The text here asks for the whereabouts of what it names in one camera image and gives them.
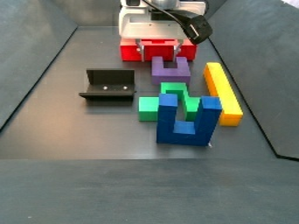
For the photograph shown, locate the purple U-shaped block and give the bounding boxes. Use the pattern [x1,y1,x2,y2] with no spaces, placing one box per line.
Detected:
[152,56,190,85]

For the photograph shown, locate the blue U-shaped block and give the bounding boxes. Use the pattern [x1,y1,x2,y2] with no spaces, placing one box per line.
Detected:
[156,94,221,146]

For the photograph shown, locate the green stepped block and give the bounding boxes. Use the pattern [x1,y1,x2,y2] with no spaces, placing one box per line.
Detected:
[137,82,200,122]

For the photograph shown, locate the red slotted board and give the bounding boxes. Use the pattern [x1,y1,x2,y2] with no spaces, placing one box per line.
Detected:
[118,38,197,61]

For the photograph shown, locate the yellow long block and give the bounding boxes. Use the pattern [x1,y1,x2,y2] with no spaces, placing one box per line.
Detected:
[202,62,242,127]

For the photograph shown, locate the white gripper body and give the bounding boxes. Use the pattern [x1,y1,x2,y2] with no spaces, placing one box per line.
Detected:
[117,0,206,40]

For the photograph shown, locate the black cable with connector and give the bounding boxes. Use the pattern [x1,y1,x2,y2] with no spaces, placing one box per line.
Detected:
[141,0,213,46]

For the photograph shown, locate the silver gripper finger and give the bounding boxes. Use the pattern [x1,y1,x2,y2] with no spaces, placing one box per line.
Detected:
[134,38,145,62]
[172,39,182,62]

